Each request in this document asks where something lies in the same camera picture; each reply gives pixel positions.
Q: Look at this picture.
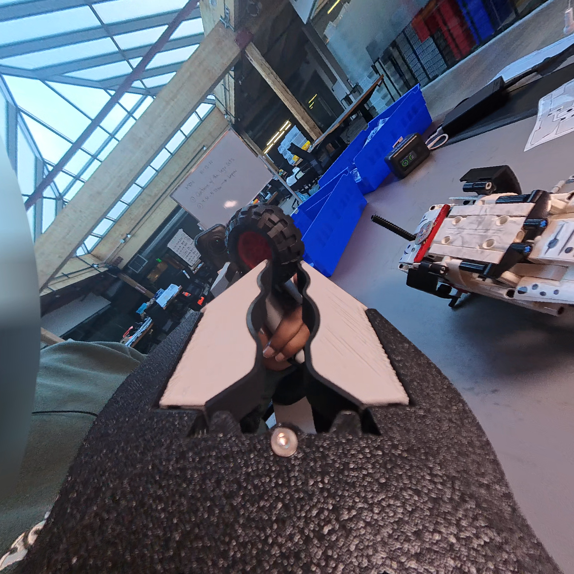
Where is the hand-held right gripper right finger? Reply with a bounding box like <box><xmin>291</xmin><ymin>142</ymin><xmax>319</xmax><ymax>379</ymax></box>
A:
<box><xmin>296</xmin><ymin>262</ymin><xmax>411</xmax><ymax>422</ymax></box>

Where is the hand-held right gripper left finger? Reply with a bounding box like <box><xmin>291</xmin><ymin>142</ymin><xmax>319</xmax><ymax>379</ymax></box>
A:
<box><xmin>158</xmin><ymin>260</ymin><xmax>271</xmax><ymax>422</ymax></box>

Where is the black lego wheel red hub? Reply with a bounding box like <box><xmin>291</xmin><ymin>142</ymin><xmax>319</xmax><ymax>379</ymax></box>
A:
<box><xmin>225</xmin><ymin>205</ymin><xmax>306</xmax><ymax>270</ymax></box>

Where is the white lego truck model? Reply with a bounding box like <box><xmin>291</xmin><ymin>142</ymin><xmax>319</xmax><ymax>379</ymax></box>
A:
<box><xmin>371</xmin><ymin>166</ymin><xmax>574</xmax><ymax>316</ymax></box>

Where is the person's left hand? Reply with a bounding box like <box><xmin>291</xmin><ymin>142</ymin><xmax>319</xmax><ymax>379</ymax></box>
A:
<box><xmin>260</xmin><ymin>310</ymin><xmax>311</xmax><ymax>370</ymax></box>

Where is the whiteboard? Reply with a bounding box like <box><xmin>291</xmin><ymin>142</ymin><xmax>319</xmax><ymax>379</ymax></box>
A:
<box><xmin>171</xmin><ymin>129</ymin><xmax>274</xmax><ymax>229</ymax></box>

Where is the large wooden roof beam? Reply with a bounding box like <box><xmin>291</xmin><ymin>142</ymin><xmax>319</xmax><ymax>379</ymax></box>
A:
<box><xmin>34</xmin><ymin>23</ymin><xmax>254</xmax><ymax>289</ymax></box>

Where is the small black device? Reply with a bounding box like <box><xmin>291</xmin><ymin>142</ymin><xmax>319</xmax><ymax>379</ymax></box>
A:
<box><xmin>386</xmin><ymin>133</ymin><xmax>431</xmax><ymax>180</ymax></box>

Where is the white printed sticker sheet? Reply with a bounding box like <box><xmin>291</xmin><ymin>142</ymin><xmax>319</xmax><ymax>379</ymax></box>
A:
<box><xmin>525</xmin><ymin>79</ymin><xmax>574</xmax><ymax>151</ymax></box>

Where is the black braided cable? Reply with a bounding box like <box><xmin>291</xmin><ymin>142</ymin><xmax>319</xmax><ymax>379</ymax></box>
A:
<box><xmin>371</xmin><ymin>214</ymin><xmax>418</xmax><ymax>241</ymax></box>

